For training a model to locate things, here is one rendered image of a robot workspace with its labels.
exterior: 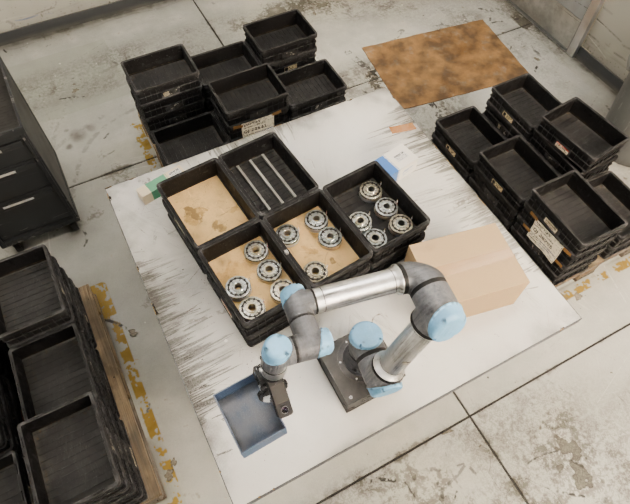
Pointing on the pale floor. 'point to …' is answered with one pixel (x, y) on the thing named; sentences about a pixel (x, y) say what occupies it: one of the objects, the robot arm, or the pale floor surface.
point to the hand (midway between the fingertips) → (270, 400)
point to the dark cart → (16, 164)
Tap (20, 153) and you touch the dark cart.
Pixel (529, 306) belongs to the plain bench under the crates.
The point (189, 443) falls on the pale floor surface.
